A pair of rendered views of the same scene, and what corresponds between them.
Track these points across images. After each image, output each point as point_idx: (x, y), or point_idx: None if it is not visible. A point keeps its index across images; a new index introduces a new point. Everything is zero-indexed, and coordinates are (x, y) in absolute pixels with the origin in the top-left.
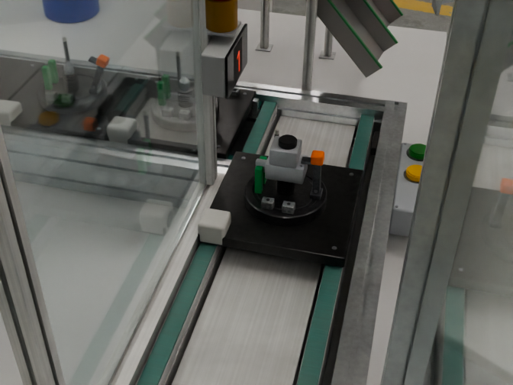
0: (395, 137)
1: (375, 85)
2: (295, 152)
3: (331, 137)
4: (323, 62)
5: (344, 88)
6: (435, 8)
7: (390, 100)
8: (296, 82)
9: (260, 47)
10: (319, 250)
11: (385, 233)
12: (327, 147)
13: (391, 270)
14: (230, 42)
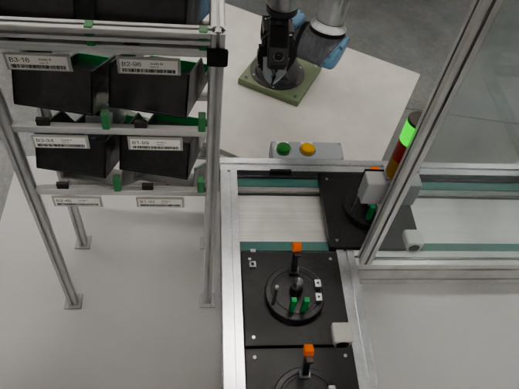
0: (269, 161)
1: (134, 201)
2: None
3: (258, 208)
4: (98, 244)
5: (147, 221)
6: (279, 79)
7: (219, 167)
8: (142, 259)
9: (76, 303)
10: None
11: (368, 161)
12: (272, 208)
13: None
14: None
